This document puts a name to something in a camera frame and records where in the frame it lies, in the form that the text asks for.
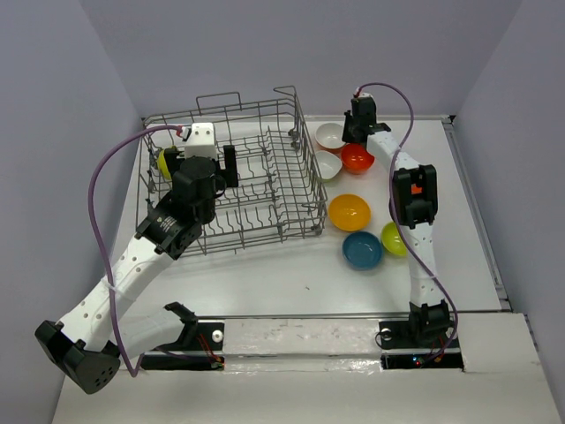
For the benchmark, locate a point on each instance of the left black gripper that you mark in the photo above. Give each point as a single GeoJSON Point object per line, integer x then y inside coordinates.
{"type": "Point", "coordinates": [227, 177]}

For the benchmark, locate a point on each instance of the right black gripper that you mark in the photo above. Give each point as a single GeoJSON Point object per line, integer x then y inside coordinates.
{"type": "Point", "coordinates": [348, 137]}

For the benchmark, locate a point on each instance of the round white bowl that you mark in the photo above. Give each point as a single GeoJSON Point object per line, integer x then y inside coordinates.
{"type": "Point", "coordinates": [329, 137]}

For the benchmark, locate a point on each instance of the orange-red bowl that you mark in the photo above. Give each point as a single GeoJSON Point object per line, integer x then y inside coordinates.
{"type": "Point", "coordinates": [356, 160]}

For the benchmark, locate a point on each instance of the lime green bowl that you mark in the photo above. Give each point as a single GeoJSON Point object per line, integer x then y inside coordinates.
{"type": "Point", "coordinates": [162, 165]}
{"type": "Point", "coordinates": [391, 240]}

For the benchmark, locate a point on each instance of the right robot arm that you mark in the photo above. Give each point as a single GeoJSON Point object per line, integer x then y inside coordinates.
{"type": "Point", "coordinates": [413, 205]}

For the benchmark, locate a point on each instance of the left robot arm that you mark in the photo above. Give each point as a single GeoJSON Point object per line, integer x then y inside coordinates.
{"type": "Point", "coordinates": [87, 344]}

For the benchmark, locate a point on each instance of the square white bowl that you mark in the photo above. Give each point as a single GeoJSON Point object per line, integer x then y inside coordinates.
{"type": "Point", "coordinates": [329, 164]}

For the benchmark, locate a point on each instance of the yellow bowl lower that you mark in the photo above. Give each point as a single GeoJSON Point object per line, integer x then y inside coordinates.
{"type": "Point", "coordinates": [349, 212]}

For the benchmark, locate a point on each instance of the blue bowl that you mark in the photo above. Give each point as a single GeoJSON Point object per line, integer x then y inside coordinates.
{"type": "Point", "coordinates": [362, 250]}

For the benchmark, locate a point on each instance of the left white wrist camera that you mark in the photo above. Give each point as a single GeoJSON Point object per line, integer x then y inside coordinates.
{"type": "Point", "coordinates": [199, 140]}

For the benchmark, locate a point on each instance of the grey wire dish rack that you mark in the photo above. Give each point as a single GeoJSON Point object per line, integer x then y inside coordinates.
{"type": "Point", "coordinates": [280, 195]}

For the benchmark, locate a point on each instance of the metal rail at front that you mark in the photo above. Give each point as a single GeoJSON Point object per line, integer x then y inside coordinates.
{"type": "Point", "coordinates": [383, 316]}

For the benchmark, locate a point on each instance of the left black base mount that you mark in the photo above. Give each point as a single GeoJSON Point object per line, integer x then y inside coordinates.
{"type": "Point", "coordinates": [201, 352]}

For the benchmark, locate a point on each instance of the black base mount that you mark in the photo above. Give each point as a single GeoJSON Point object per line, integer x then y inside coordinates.
{"type": "Point", "coordinates": [201, 352]}
{"type": "Point", "coordinates": [398, 351]}

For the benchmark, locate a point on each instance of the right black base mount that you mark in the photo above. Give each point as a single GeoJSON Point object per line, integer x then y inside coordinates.
{"type": "Point", "coordinates": [398, 351]}

